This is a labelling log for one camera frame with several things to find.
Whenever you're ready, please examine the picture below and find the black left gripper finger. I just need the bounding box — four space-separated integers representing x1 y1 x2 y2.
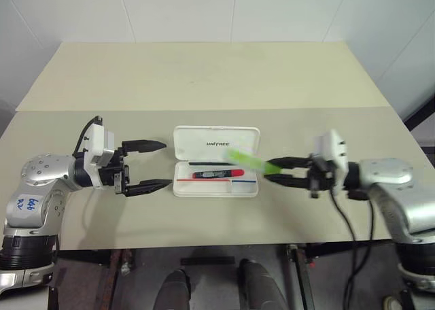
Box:
126 179 173 199
122 139 168 155

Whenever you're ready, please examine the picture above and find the white round object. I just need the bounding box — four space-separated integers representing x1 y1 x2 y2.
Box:
383 295 406 310

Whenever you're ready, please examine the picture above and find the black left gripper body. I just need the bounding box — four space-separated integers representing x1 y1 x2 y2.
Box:
98 146 132 195

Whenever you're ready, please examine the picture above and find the white hard pencil case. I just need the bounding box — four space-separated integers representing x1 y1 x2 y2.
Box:
172 125 262 199

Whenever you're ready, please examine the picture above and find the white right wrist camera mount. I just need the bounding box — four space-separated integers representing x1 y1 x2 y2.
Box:
312 129 349 190

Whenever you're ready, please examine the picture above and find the short black right arm cable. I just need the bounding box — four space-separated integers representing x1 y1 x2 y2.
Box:
349 189 376 241

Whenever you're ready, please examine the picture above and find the black metal table leg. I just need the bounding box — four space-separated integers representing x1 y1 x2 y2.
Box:
285 243 319 310

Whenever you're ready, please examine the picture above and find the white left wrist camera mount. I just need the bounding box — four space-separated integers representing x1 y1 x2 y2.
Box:
82 122 118 190

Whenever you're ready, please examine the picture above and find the black flat crossbar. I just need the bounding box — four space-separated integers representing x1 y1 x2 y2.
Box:
179 255 236 266

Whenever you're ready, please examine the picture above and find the small dark rounded shape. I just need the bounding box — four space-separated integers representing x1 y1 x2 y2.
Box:
154 268 192 310

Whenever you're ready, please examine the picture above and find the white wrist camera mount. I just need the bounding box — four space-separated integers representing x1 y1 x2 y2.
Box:
312 129 349 190
82 122 118 190

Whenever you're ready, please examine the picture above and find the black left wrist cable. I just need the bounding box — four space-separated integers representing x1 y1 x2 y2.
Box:
72 115 104 158

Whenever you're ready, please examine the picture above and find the large dark rounded shape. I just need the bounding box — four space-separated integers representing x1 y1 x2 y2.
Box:
239 258 287 310

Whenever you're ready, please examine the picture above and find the green marker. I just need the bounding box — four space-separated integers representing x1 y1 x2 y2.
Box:
225 148 283 175

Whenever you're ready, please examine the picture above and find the long black right arm cable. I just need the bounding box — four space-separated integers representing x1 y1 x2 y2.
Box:
330 186 362 310

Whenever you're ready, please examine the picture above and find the rusty metal table leg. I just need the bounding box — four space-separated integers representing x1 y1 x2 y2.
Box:
100 248 133 310

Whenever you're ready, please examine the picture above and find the black metal frame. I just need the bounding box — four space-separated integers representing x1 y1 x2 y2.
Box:
402 94 435 129

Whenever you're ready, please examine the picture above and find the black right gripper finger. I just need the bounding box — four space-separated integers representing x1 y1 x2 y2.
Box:
268 156 311 170
264 174 311 189

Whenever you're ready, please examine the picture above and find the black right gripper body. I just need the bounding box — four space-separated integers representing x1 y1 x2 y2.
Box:
307 154 336 199

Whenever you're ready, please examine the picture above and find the red marker with black label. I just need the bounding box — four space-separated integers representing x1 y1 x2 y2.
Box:
192 169 244 180

